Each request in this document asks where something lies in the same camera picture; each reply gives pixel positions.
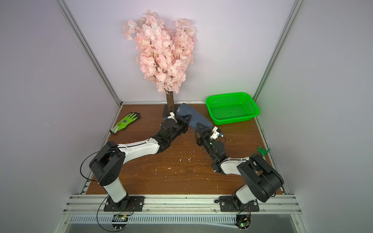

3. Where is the controller board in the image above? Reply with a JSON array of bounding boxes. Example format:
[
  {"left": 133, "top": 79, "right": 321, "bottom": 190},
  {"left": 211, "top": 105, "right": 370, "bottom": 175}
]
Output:
[
  {"left": 235, "top": 215, "right": 252, "bottom": 230},
  {"left": 111, "top": 215, "right": 129, "bottom": 232}
]

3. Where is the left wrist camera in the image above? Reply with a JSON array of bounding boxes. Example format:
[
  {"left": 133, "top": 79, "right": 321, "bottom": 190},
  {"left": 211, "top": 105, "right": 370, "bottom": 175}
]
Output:
[{"left": 164, "top": 112, "right": 177, "bottom": 122}]

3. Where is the green black work glove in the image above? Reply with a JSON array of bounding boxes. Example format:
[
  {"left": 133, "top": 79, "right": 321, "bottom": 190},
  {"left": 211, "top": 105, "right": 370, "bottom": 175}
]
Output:
[{"left": 109, "top": 112, "right": 140, "bottom": 135}]

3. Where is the left controller board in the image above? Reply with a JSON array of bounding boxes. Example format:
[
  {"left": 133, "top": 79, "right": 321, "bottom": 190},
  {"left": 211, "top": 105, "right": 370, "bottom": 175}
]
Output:
[{"left": 111, "top": 215, "right": 129, "bottom": 232}]

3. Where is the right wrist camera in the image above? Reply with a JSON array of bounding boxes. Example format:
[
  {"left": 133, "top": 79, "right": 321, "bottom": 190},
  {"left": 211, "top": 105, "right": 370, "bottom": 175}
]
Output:
[{"left": 210, "top": 126, "right": 223, "bottom": 140}]

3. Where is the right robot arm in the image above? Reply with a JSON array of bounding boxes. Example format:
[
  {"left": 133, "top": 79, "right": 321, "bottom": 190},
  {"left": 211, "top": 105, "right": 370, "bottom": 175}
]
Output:
[{"left": 195, "top": 123, "right": 284, "bottom": 210}]

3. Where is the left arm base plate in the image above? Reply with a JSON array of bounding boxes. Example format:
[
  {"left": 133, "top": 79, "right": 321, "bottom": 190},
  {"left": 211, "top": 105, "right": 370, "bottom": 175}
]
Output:
[{"left": 104, "top": 196, "right": 145, "bottom": 212}]

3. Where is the right controller board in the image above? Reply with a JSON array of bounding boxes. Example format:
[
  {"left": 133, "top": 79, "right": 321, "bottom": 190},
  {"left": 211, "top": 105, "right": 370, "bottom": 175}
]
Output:
[{"left": 235, "top": 215, "right": 252, "bottom": 230}]

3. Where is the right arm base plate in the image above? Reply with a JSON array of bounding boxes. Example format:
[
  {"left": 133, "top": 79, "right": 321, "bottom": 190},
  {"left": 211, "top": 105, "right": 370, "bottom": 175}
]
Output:
[{"left": 214, "top": 196, "right": 259, "bottom": 212}]

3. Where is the blue fish-print pillowcase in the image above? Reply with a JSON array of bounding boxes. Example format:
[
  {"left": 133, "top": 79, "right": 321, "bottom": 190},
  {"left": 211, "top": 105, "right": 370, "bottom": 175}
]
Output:
[{"left": 176, "top": 103, "right": 213, "bottom": 131}]

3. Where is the aluminium frame corner post right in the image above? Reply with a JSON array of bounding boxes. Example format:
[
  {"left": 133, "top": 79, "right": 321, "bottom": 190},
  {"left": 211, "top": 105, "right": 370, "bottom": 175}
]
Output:
[{"left": 253, "top": 0, "right": 304, "bottom": 102}]

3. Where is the green toy rake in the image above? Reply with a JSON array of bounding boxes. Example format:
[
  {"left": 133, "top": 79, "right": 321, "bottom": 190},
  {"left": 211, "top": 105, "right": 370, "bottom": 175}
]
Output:
[{"left": 256, "top": 146, "right": 271, "bottom": 159}]

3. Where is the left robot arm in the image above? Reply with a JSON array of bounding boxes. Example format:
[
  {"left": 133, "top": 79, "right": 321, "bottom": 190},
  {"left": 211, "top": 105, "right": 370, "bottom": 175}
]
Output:
[{"left": 89, "top": 114, "right": 191, "bottom": 210}]

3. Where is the green plastic basket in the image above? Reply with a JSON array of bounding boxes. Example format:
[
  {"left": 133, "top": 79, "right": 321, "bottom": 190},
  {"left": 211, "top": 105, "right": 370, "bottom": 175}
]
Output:
[{"left": 206, "top": 92, "right": 260, "bottom": 125}]

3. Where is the aluminium frame corner post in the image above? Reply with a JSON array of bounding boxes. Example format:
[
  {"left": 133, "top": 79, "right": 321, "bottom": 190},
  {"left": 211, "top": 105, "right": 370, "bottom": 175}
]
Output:
[
  {"left": 253, "top": 0, "right": 304, "bottom": 102},
  {"left": 56, "top": 0, "right": 123, "bottom": 106}
]

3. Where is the aluminium front rail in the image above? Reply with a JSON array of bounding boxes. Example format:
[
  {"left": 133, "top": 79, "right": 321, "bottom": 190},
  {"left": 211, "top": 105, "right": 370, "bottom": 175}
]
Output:
[{"left": 63, "top": 195, "right": 301, "bottom": 215}]

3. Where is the aluminium frame corner post left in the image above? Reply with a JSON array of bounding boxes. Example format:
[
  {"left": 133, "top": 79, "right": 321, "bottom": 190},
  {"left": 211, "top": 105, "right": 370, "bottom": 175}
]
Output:
[{"left": 56, "top": 0, "right": 123, "bottom": 106}]

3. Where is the pink cherry blossom tree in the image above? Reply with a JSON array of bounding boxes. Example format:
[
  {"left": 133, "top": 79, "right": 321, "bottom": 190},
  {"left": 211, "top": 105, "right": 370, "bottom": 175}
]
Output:
[{"left": 123, "top": 10, "right": 196, "bottom": 113}]

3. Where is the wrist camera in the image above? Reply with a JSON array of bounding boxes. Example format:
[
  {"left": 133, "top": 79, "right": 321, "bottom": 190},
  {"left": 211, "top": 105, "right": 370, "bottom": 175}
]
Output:
[
  {"left": 210, "top": 126, "right": 223, "bottom": 140},
  {"left": 164, "top": 112, "right": 177, "bottom": 122}
]

